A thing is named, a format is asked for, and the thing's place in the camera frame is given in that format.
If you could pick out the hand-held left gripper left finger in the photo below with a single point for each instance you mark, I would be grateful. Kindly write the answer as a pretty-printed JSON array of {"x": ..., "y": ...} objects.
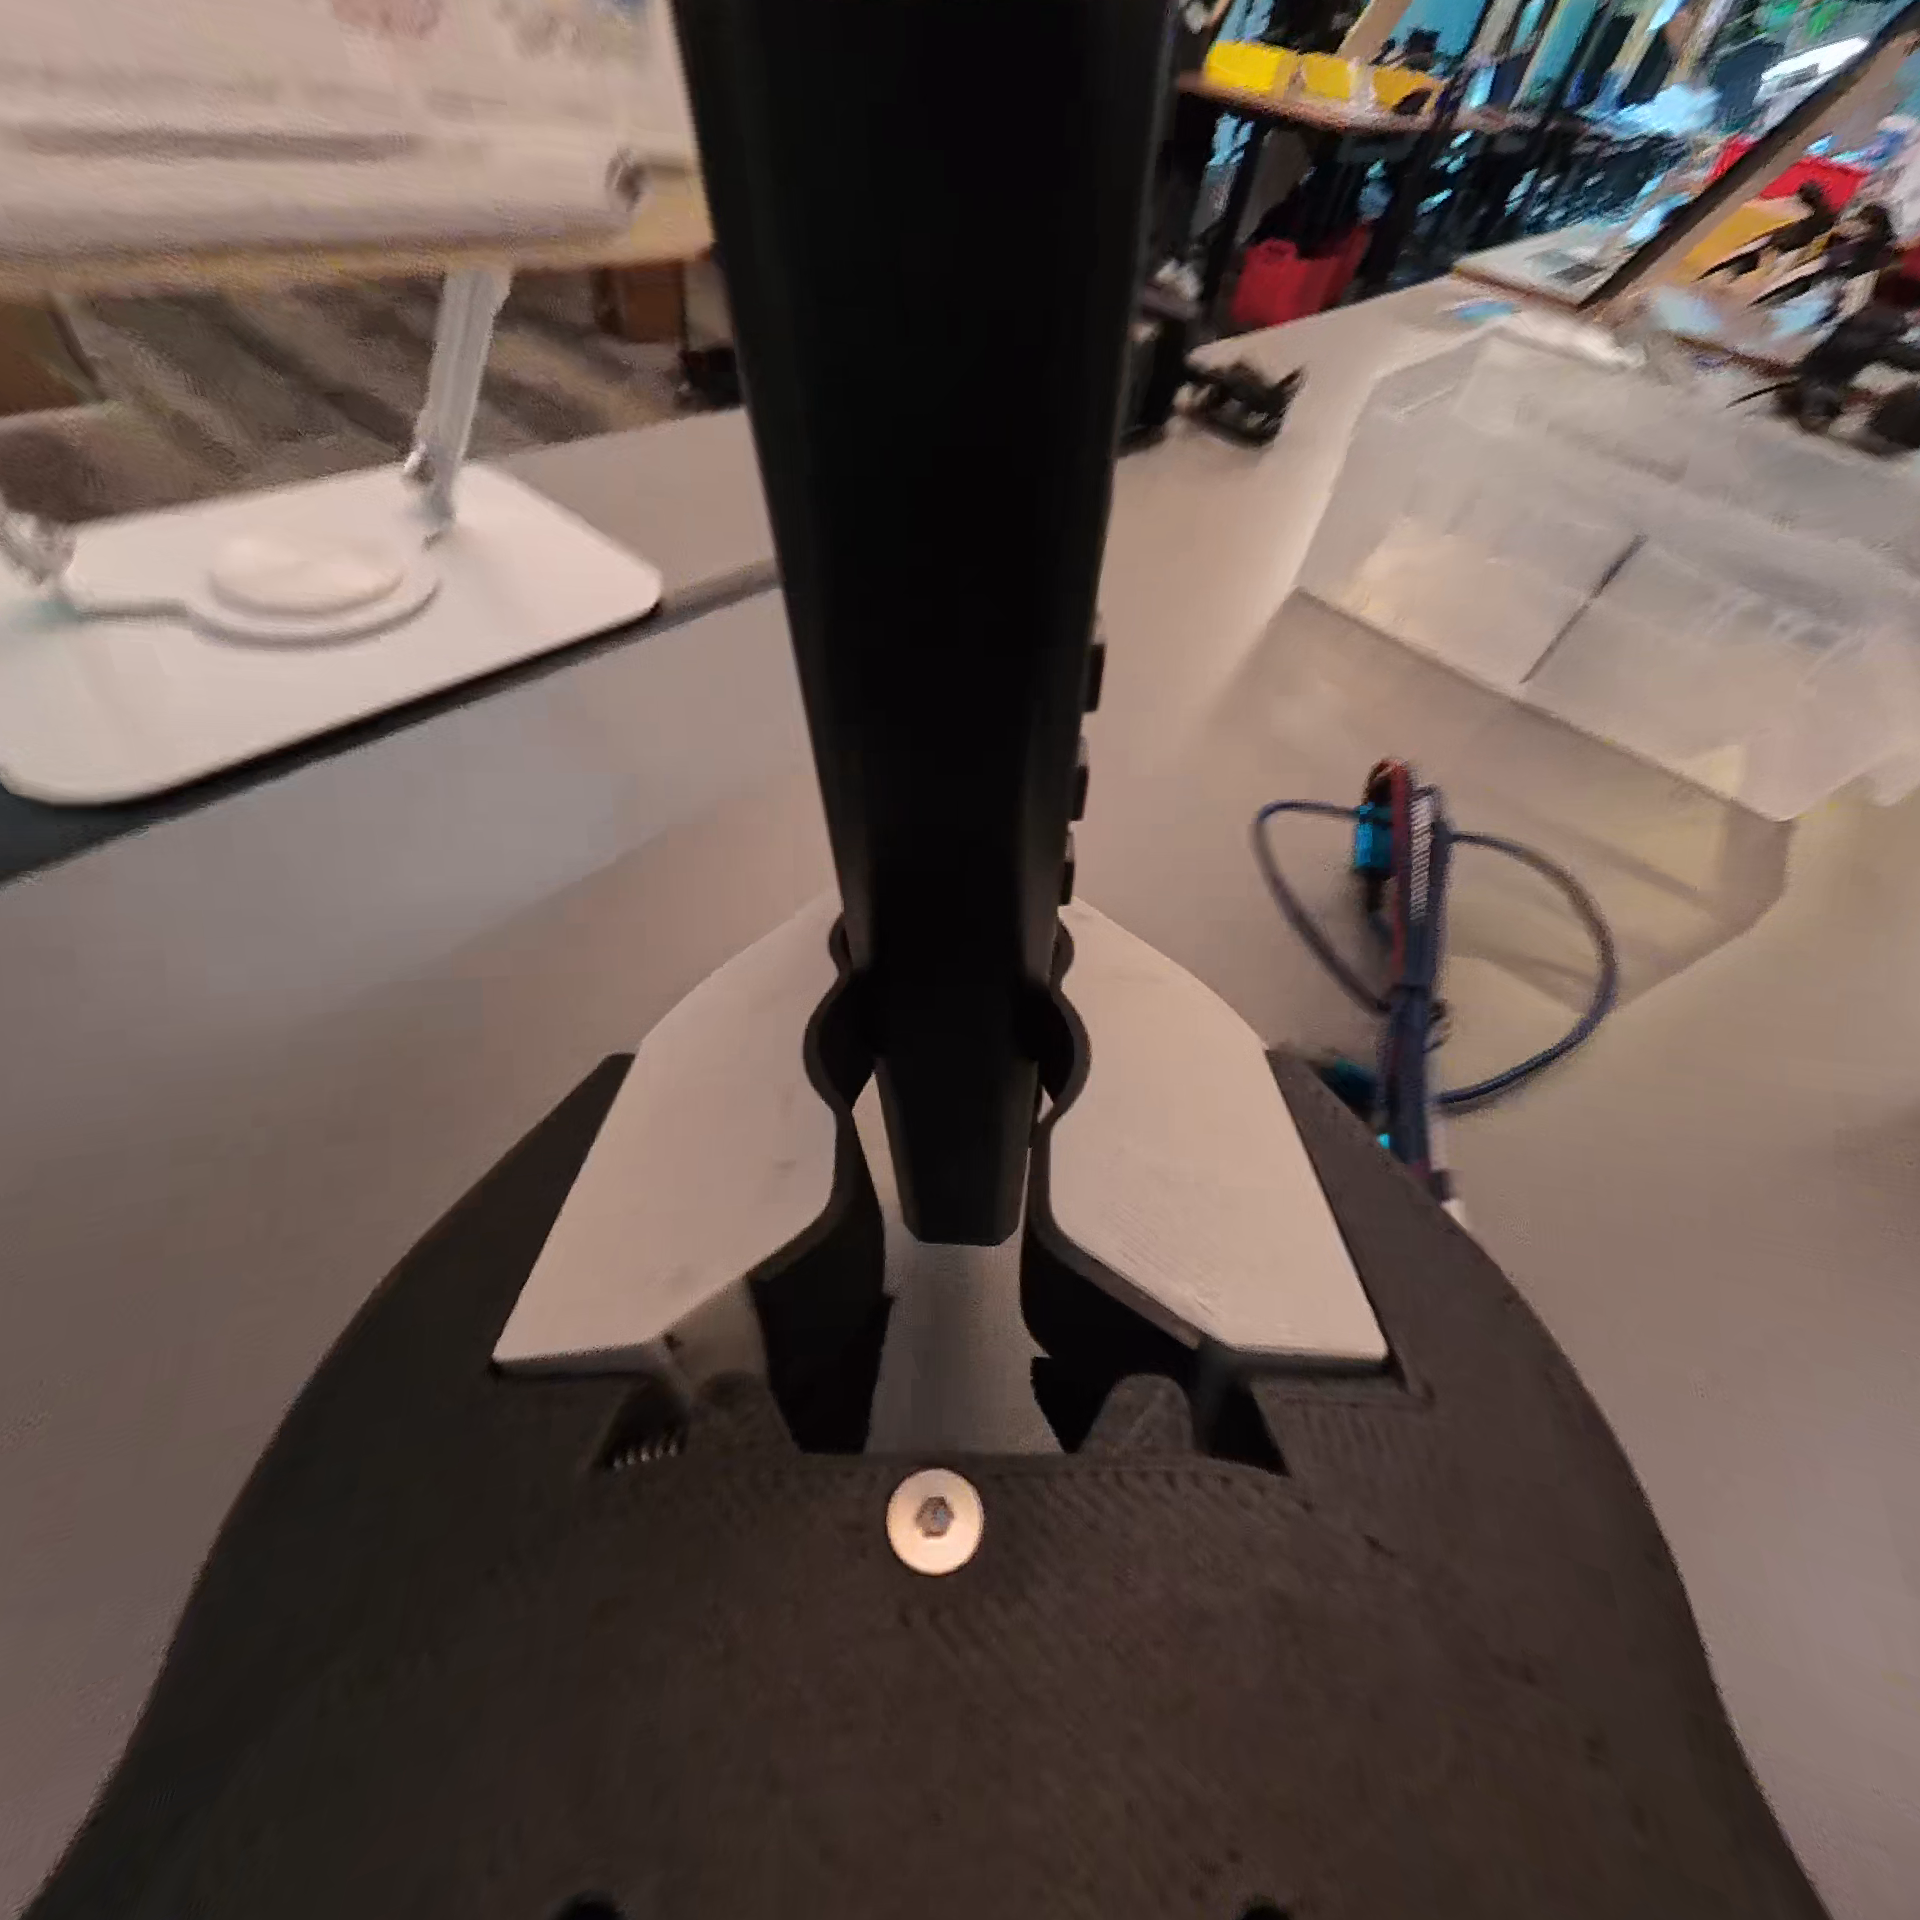
[{"x": 675, "y": 1143}]

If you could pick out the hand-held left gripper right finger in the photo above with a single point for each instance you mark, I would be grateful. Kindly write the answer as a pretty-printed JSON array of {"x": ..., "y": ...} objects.
[{"x": 1197, "y": 1170}]

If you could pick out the black usb hub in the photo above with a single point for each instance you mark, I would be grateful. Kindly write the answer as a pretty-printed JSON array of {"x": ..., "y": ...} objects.
[{"x": 929, "y": 599}]

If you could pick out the small black device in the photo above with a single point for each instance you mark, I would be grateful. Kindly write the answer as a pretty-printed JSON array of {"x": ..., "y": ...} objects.
[{"x": 1240, "y": 399}]

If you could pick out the clear plastic bin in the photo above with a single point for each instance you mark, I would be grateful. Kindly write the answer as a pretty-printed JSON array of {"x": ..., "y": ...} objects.
[{"x": 1648, "y": 493}]

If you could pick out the red bin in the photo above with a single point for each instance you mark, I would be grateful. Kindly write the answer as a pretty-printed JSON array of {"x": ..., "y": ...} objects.
[{"x": 1299, "y": 286}]

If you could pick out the wooden workbench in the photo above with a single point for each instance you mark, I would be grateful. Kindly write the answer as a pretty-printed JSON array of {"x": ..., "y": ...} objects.
[{"x": 1350, "y": 123}]

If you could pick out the yellow bin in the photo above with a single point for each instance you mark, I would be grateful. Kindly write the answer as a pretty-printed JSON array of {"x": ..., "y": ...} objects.
[
  {"x": 1253, "y": 69},
  {"x": 1364, "y": 83}
]

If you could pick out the printed instruction sheet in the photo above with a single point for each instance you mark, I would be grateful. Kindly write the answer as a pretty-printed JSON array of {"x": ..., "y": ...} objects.
[{"x": 297, "y": 90}]

